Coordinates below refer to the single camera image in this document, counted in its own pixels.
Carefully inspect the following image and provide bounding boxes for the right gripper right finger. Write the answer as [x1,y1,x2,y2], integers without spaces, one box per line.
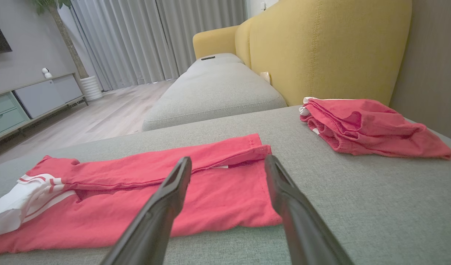
[264,155,355,265]

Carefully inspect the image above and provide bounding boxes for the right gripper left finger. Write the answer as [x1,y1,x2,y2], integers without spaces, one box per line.
[99,156,193,265]

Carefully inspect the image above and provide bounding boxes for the red and white shirt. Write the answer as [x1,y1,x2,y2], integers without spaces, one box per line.
[0,133,283,256]

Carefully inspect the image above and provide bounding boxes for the red shorts with white stripe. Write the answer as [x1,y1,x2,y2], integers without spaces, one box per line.
[299,97,451,160]

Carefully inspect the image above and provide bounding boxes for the long grey sofa seat cushion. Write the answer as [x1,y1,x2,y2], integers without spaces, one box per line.
[142,53,288,132]

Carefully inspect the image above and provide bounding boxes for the white ribbed plant pot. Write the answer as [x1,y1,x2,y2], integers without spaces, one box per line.
[80,75,103,102]

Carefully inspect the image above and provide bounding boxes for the grey and green tv cabinet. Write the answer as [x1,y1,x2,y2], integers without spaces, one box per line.
[0,73,89,146]

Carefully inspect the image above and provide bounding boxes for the yellow sofa backrest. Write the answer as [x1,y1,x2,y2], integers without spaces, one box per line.
[193,0,413,107]

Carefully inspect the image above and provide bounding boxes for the grey pleated curtain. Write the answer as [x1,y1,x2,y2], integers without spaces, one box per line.
[58,0,248,91]

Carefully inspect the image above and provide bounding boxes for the indoor plant with brown trunk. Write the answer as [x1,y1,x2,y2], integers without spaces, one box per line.
[33,0,89,79]

